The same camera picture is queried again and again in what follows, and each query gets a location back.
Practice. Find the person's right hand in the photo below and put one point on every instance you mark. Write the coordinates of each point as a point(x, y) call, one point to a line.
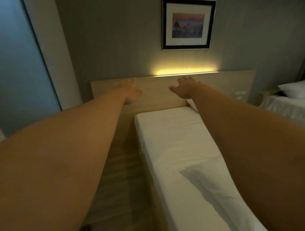
point(185, 89)

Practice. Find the person's left hand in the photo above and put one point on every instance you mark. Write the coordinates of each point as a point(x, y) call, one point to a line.
point(128, 91)

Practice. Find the person's right thumb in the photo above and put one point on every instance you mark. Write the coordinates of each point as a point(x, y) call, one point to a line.
point(172, 88)

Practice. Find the person's left thumb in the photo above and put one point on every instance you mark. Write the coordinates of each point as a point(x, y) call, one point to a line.
point(139, 91)

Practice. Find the person's left forearm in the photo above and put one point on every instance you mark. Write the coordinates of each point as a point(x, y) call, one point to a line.
point(71, 152)

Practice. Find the person's right forearm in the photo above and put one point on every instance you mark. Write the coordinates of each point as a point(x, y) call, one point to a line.
point(250, 147)

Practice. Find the wooden headboard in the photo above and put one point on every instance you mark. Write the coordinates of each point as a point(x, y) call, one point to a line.
point(157, 94)

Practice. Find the headboard light strip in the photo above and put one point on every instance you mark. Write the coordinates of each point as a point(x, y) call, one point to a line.
point(185, 72)

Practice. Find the white pillow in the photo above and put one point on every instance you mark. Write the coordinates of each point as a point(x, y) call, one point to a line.
point(294, 90)
point(193, 106)
point(214, 190)

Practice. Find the white mattress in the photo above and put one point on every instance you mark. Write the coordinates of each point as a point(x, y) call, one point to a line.
point(176, 140)

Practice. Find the black framed picture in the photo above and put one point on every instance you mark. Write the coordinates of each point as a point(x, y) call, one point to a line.
point(189, 25)

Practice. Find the neighbouring white bed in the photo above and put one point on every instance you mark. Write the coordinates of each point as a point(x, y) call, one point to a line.
point(286, 108)

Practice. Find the blue door panel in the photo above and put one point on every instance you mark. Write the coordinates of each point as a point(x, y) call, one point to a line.
point(21, 66)

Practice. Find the white wall switch panel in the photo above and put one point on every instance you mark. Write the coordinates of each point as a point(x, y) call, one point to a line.
point(240, 94)

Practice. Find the white door frame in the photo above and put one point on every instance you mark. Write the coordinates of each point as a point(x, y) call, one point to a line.
point(54, 52)

